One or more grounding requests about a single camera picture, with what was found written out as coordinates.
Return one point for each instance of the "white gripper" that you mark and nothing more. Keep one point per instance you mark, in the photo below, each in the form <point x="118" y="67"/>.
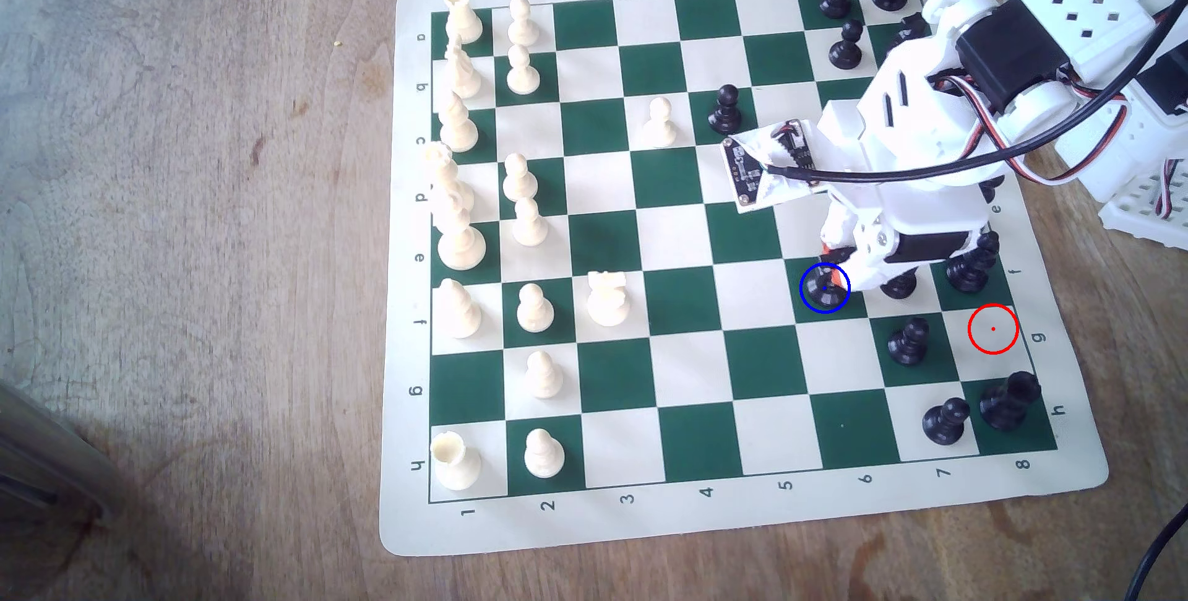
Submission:
<point x="928" y="245"/>

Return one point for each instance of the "black knight chess piece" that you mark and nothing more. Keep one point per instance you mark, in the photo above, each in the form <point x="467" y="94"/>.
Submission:
<point x="821" y="292"/>
<point x="905" y="30"/>

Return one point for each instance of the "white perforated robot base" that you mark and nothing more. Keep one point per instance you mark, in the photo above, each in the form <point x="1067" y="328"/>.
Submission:
<point x="1146" y="216"/>

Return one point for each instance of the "black bishop chess piece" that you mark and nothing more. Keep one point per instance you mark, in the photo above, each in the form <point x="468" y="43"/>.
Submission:
<point x="970" y="274"/>

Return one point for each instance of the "white pawn chess piece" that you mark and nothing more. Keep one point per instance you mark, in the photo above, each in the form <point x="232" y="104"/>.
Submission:
<point x="520" y="183"/>
<point x="530" y="228"/>
<point x="536" y="311"/>
<point x="660" y="127"/>
<point x="544" y="455"/>
<point x="523" y="25"/>
<point x="523" y="74"/>
<point x="545" y="378"/>

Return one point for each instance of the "white knight chess piece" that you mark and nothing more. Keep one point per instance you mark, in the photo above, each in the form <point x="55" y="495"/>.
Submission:
<point x="608" y="302"/>
<point x="461" y="76"/>

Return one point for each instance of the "green white chess mat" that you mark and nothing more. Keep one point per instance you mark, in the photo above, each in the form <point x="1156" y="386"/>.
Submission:
<point x="687" y="513"/>

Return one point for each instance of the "white king chess piece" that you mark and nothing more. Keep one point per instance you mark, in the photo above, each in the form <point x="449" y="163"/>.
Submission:
<point x="461" y="244"/>

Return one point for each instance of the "white bishop chess piece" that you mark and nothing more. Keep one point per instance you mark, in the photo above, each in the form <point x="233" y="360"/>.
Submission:
<point x="459" y="313"/>
<point x="458" y="129"/>

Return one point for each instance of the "white queen chess piece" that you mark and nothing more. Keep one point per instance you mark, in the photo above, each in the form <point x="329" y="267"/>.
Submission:
<point x="444" y="174"/>

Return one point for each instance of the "white rook chess piece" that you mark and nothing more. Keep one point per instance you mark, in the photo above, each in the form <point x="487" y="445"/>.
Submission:
<point x="455" y="464"/>
<point x="461" y="21"/>

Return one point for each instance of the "grey metal object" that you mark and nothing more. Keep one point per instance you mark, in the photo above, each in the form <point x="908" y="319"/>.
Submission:
<point x="46" y="452"/>

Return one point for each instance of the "black camera circuit board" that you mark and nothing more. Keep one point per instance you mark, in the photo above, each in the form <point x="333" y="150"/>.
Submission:
<point x="747" y="169"/>

